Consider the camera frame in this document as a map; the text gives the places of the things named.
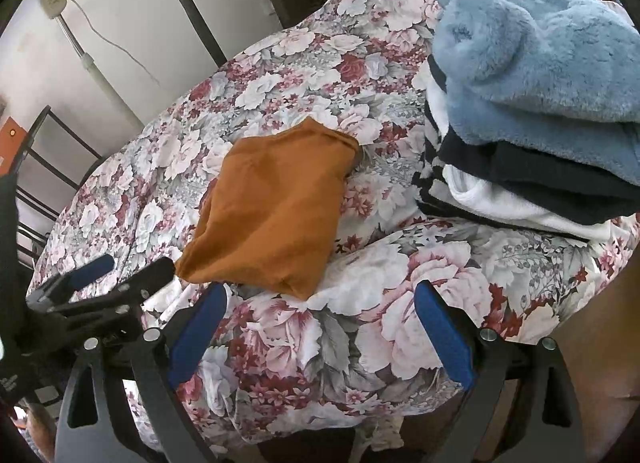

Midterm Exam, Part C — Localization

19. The orange knit cardigan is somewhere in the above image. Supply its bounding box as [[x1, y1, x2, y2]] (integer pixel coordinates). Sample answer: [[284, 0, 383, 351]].
[[176, 118, 361, 299]]

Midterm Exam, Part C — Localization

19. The floral bedspread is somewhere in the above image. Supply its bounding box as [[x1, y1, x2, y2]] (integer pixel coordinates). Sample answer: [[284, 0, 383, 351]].
[[32, 0, 639, 453]]

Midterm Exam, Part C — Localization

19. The orange cardboard box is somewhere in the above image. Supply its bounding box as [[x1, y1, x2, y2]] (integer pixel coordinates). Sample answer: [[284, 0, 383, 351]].
[[0, 116, 27, 176]]

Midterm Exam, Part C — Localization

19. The black metal shelf rack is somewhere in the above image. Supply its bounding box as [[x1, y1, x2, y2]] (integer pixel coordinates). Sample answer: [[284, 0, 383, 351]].
[[9, 106, 105, 268]]

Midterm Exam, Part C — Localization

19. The white folded garment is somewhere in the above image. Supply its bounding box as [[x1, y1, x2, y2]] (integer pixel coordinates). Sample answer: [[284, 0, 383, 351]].
[[427, 79, 639, 241]]

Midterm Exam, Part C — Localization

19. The black folded garment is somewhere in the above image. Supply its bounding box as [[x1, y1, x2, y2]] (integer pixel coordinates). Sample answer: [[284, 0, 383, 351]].
[[438, 131, 639, 225]]

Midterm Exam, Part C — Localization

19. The striped folded garment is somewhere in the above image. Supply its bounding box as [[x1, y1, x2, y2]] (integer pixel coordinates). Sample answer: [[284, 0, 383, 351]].
[[420, 73, 608, 241]]

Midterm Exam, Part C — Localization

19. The light blue fleece garment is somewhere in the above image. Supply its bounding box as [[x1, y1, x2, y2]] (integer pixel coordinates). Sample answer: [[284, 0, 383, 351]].
[[432, 0, 639, 184]]

